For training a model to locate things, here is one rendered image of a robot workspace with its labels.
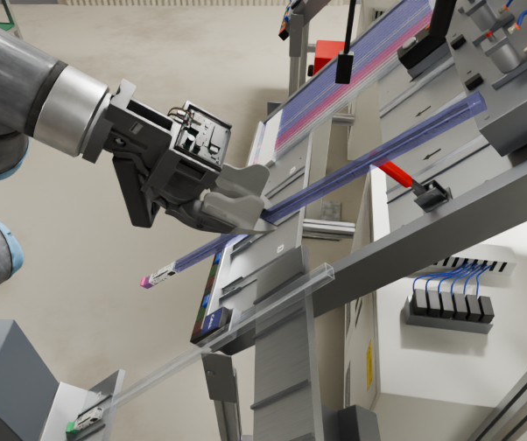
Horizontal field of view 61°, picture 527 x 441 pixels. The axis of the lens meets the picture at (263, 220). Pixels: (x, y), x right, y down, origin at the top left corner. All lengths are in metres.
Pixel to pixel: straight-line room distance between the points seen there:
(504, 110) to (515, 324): 0.62
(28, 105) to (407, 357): 0.77
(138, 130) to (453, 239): 0.37
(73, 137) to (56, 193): 1.93
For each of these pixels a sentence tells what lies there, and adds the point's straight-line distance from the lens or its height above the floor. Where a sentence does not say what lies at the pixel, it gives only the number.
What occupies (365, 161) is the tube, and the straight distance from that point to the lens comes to 0.43.
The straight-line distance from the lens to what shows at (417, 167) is 0.65.
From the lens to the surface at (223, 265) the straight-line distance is 0.89.
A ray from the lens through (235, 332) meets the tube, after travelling 0.48.
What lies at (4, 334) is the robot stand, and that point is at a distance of 1.15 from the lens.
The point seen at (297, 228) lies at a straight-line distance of 0.77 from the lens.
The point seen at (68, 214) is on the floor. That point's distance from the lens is 2.22.
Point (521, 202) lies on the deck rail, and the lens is 0.55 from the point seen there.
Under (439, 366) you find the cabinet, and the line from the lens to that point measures 0.95.
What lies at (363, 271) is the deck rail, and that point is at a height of 0.95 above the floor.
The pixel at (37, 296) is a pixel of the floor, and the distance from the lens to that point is 1.94.
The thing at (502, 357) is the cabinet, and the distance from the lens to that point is 1.01.
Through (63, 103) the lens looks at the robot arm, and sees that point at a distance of 0.43.
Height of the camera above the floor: 1.41
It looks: 45 degrees down
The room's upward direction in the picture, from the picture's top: straight up
